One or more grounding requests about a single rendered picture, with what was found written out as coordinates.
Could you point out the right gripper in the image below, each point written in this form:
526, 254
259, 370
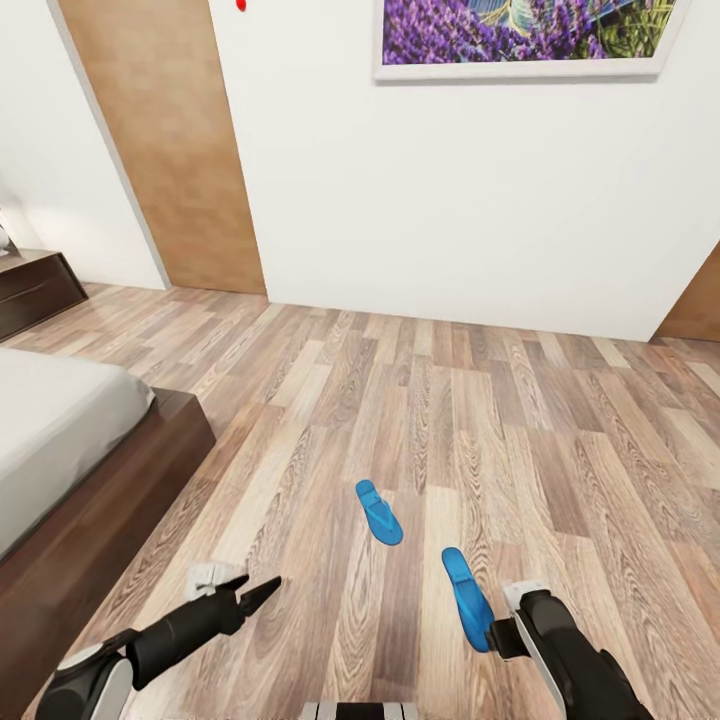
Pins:
503, 637

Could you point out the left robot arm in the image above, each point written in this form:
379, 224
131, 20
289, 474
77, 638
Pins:
95, 684

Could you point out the sandal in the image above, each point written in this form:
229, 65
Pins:
382, 522
474, 610

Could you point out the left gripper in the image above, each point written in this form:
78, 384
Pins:
196, 622

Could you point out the painting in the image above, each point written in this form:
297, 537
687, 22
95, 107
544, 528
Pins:
451, 39

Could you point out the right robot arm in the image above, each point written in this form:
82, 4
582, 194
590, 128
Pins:
586, 684

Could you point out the bed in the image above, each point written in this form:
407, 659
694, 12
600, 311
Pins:
91, 460

